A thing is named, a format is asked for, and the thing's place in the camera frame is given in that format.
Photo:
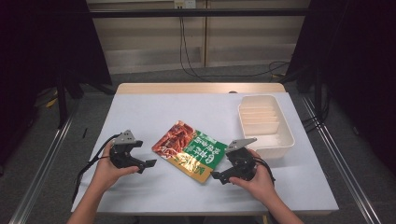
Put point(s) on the person's right hand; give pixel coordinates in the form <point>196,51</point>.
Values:
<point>257,181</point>

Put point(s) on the black metal stand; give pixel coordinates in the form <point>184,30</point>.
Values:
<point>62,93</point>

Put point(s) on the black curtain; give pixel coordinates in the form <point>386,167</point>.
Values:
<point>358,62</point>
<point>46,43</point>

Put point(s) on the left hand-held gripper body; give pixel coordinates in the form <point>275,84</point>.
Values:
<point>123,148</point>

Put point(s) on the white wall socket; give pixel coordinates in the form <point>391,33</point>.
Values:
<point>185,3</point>

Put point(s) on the black horizontal bar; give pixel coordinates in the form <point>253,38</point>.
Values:
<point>199,12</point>

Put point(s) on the white plastic storage bin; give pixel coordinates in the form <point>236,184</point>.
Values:
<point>265,123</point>

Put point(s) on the person's left hand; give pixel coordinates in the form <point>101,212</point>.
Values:
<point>109,170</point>

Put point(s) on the white table mat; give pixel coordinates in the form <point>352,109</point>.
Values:
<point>199,186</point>

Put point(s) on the metal floor rail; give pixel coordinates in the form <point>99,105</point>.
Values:
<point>339,161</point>
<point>43,161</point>

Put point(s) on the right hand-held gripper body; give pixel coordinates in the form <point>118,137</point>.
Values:
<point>240,158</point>

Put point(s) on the red and green food packet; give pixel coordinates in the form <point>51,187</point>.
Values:
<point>189,150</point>

